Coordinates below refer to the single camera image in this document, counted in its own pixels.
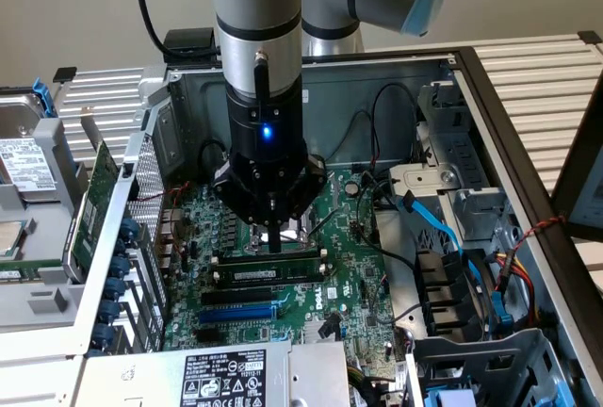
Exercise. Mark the green graphics card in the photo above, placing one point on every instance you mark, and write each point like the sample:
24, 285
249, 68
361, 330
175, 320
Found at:
96, 190

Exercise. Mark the dark monitor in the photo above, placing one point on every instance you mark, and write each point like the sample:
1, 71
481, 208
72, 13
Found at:
575, 167

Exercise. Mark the black fan shroud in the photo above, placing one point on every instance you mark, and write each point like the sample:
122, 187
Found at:
438, 284

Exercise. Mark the white sticker label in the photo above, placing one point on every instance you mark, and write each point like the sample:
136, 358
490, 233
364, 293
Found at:
306, 95

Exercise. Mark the blue expansion slot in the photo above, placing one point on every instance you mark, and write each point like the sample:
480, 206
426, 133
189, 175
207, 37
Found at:
235, 315

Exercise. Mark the green RAM stick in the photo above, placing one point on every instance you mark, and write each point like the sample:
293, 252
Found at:
37, 265
292, 271

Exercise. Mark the silver coin battery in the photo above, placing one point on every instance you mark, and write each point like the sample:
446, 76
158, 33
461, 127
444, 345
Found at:
351, 188

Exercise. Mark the thin metal locking lever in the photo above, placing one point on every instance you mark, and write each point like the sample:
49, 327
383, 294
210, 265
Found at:
323, 224

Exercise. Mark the long black expansion slot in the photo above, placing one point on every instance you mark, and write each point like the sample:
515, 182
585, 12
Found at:
235, 297

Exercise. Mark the silver hard disk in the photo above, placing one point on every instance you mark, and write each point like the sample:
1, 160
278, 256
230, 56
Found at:
19, 124

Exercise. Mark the CPU socket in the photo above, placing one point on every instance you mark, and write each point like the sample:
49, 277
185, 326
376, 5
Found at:
292, 237

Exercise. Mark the blue plastic part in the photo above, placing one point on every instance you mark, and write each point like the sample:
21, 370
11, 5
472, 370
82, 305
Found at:
452, 400

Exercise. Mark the blue plastic latch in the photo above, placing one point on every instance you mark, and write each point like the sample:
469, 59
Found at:
503, 320

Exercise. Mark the blue card retention clip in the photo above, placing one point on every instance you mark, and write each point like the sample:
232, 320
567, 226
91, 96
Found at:
102, 335
119, 266
109, 311
115, 289
128, 229

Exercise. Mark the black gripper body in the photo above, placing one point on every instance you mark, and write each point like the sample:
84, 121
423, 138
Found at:
264, 152

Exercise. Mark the grey drive cage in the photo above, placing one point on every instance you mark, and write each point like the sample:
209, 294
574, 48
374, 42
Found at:
471, 355

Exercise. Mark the black box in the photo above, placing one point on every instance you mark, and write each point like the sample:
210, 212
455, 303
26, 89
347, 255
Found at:
188, 39

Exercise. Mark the short black expansion slot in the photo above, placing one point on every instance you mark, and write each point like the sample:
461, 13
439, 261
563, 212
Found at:
207, 335

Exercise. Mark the black RAM slot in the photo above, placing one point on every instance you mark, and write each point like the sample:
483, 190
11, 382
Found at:
271, 284
245, 261

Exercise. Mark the open grey PC case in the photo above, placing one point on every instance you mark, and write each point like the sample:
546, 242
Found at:
348, 96

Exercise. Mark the silver power supply with label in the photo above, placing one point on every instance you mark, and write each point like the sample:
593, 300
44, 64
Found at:
155, 379

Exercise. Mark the grey metal disk bay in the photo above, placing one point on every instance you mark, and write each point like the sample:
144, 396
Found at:
466, 152

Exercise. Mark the black table clamp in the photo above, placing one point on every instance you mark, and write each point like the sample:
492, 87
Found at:
590, 37
65, 74

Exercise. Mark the green motherboard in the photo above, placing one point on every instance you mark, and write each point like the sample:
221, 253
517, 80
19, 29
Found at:
348, 256

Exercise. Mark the silver CPU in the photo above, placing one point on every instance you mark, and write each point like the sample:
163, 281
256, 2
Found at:
7, 237

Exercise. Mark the silver heat sink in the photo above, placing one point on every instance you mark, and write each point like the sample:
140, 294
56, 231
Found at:
313, 331

